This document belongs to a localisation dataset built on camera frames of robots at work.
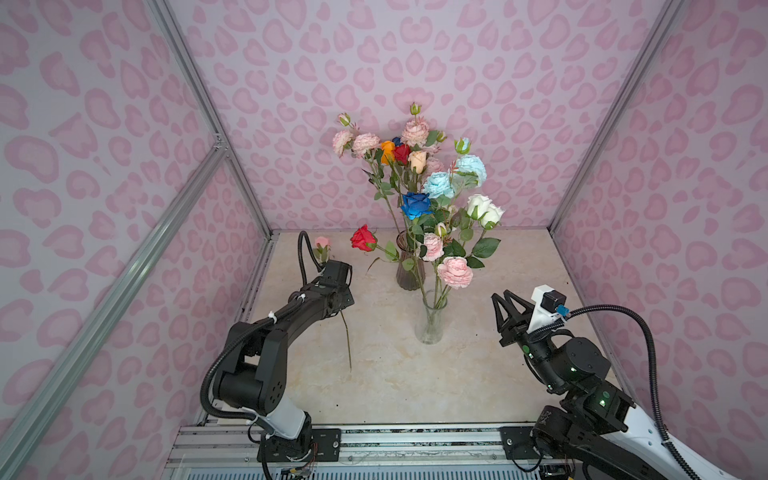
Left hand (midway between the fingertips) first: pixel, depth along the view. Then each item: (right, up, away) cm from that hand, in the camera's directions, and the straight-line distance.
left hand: (342, 293), depth 93 cm
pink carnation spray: (+29, +9, -28) cm, 41 cm away
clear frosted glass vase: (+26, -9, -7) cm, 29 cm away
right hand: (+38, +4, -30) cm, 49 cm away
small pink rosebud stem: (-9, +13, +9) cm, 18 cm away
